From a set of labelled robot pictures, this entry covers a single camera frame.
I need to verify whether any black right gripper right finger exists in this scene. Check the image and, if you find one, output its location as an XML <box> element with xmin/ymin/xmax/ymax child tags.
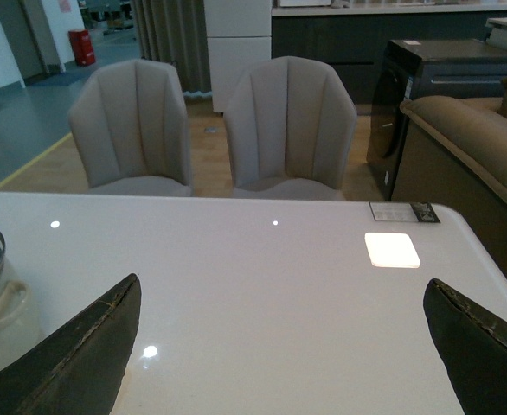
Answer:
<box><xmin>423</xmin><ymin>278</ymin><xmax>507</xmax><ymax>414</ymax></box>

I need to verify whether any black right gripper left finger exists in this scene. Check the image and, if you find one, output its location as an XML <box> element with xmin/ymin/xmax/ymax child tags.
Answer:
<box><xmin>0</xmin><ymin>274</ymin><xmax>141</xmax><ymax>414</ymax></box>

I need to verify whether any label sticker on table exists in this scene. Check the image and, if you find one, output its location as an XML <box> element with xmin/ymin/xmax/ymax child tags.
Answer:
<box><xmin>369</xmin><ymin>202</ymin><xmax>440</xmax><ymax>224</ymax></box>

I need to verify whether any brown sofa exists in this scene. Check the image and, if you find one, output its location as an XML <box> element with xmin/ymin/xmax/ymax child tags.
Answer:
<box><xmin>391</xmin><ymin>77</ymin><xmax>507</xmax><ymax>278</ymax></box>

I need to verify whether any beige left dining chair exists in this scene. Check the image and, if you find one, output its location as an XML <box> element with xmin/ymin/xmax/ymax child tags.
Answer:
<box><xmin>68</xmin><ymin>59</ymin><xmax>193</xmax><ymax>197</ymax></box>

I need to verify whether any beige dining chair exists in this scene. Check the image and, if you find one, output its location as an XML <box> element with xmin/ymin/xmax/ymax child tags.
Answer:
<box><xmin>68</xmin><ymin>59</ymin><xmax>193</xmax><ymax>197</ymax></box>
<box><xmin>224</xmin><ymin>56</ymin><xmax>357</xmax><ymax>201</ymax></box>

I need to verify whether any black washing machine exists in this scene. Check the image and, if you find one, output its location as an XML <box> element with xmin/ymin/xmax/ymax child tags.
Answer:
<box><xmin>366</xmin><ymin>39</ymin><xmax>507</xmax><ymax>201</ymax></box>

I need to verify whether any beige right dining chair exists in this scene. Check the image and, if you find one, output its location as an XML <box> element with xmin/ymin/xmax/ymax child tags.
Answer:
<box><xmin>224</xmin><ymin>56</ymin><xmax>357</xmax><ymax>201</ymax></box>

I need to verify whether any red fire extinguisher box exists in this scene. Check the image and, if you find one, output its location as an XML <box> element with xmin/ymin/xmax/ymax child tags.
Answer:
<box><xmin>68</xmin><ymin>29</ymin><xmax>96</xmax><ymax>67</ymax></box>

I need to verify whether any dark kitchen counter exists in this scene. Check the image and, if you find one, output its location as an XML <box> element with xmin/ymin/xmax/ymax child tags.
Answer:
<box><xmin>272</xmin><ymin>1</ymin><xmax>507</xmax><ymax>109</ymax></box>

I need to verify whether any grey curtain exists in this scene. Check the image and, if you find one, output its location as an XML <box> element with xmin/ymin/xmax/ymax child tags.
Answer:
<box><xmin>131</xmin><ymin>0</ymin><xmax>211</xmax><ymax>93</ymax></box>

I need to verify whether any white tall cabinet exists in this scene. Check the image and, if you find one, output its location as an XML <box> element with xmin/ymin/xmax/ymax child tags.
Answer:
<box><xmin>203</xmin><ymin>0</ymin><xmax>273</xmax><ymax>113</ymax></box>

